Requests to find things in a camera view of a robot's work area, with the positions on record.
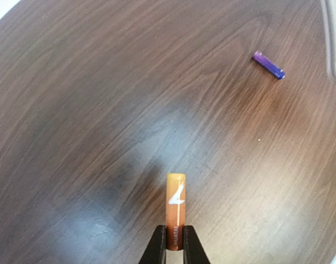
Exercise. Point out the orange AAA battery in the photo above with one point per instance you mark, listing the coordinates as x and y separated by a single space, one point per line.
175 210

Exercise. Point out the purple AAA battery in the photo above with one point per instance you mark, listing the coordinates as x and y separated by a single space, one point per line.
268 65

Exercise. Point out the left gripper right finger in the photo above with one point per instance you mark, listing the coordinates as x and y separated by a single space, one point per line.
193 251

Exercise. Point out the white remote control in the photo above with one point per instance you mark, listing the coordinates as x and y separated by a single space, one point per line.
329 21

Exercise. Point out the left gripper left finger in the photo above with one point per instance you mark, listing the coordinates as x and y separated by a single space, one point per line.
155 251

